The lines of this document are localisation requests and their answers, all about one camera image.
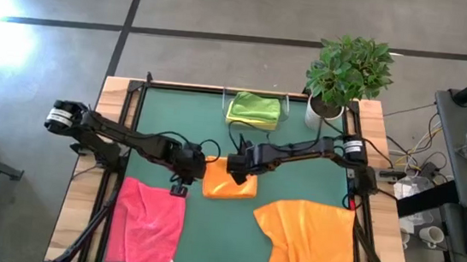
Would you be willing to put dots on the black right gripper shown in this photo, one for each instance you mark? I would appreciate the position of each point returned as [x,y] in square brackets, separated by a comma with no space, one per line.
[252,160]

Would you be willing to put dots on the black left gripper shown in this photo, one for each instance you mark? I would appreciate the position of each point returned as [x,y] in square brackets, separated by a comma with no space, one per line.
[189,163]

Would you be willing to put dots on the orange microfiber towel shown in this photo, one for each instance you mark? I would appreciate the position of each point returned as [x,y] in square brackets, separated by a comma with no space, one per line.
[312,246]
[228,188]

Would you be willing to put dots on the green microfiber towel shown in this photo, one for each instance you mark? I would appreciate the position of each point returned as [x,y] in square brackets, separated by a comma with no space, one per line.
[255,107]

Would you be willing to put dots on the pink microfiber towel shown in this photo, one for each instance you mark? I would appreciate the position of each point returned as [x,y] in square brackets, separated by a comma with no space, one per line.
[147,226]

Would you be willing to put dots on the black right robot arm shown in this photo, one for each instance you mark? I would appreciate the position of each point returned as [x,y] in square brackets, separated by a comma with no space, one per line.
[309,149]

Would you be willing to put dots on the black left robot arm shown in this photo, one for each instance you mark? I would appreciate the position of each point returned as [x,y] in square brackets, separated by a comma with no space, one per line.
[129,138]

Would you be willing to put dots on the clear plastic bin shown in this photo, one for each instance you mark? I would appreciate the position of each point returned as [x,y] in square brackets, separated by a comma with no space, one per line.
[285,106]

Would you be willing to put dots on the white ribbed plant pot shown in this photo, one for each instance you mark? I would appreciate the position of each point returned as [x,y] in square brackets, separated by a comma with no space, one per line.
[314,119]

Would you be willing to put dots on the green table mat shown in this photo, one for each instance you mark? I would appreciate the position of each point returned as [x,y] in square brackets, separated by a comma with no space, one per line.
[223,242]

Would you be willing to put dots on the green leafy plant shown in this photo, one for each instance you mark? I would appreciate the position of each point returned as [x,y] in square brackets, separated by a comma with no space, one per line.
[349,69]

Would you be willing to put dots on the black flat bar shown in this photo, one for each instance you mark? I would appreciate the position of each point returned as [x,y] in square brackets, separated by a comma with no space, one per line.
[429,199]

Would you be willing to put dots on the white mug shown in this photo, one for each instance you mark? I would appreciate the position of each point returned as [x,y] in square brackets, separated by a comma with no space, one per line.
[431,236]

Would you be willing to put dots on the black aluminium table frame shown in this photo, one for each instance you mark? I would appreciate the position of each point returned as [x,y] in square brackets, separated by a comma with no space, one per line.
[136,89]

